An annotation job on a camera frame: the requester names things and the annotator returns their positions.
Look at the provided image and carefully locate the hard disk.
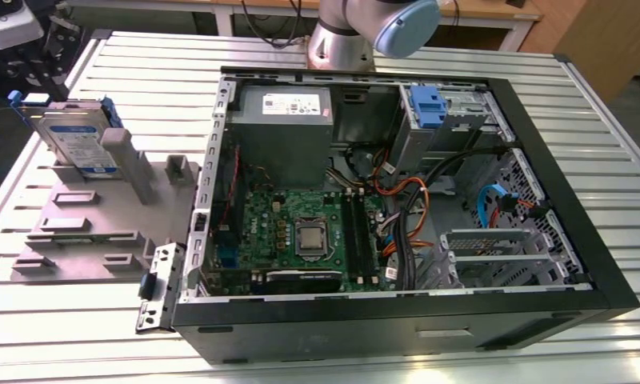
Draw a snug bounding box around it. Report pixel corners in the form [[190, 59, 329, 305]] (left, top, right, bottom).
[[8, 90, 126, 180]]

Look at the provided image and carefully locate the blue data wire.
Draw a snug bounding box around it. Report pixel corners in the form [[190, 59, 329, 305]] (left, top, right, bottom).
[[479, 182, 515, 229]]

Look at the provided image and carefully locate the grey parts rack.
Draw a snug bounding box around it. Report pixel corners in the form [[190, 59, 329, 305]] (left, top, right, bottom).
[[9, 128, 201, 283]]

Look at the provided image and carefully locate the green RAM stick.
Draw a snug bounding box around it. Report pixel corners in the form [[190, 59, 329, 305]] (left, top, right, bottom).
[[52, 235, 108, 244]]

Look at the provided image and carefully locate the grey power supply unit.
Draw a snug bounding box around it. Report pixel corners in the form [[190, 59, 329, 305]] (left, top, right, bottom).
[[228, 86, 334, 189]]

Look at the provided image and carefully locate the metal expansion slot latch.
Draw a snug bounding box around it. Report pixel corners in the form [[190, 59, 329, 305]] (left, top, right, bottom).
[[134, 241, 189, 335]]

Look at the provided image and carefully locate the green motherboard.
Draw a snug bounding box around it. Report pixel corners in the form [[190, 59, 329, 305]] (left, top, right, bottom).
[[201, 187, 401, 297]]

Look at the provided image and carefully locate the CPU socket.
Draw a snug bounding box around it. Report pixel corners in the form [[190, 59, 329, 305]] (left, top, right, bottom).
[[290, 215, 333, 262]]

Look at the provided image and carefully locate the silver CPU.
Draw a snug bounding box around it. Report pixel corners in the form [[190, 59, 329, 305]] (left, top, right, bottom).
[[297, 228, 325, 250]]

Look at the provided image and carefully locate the blue drive carrier latch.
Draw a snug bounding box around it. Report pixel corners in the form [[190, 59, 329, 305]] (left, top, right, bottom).
[[409, 86, 449, 130]]

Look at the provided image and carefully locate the black graphics card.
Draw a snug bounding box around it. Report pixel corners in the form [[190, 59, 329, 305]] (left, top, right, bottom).
[[249, 268, 345, 297]]

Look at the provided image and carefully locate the silver drive cage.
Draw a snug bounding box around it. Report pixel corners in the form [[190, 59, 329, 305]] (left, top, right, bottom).
[[388, 83, 513, 177]]

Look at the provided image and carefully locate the black PC case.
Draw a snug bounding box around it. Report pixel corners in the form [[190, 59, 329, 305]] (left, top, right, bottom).
[[169, 66, 640, 367]]

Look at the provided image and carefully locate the brown wooden cabinet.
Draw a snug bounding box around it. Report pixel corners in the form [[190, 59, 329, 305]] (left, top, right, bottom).
[[520, 0, 640, 103]]

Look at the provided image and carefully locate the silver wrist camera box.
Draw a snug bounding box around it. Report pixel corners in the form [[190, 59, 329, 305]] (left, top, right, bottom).
[[0, 10, 46, 51]]

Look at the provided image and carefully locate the orange yellow wire bundle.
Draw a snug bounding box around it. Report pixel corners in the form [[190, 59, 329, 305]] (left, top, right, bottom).
[[372, 150, 433, 261]]

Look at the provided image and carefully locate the thick black cable bundle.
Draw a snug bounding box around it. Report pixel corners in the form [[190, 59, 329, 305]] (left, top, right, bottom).
[[392, 146, 513, 291]]

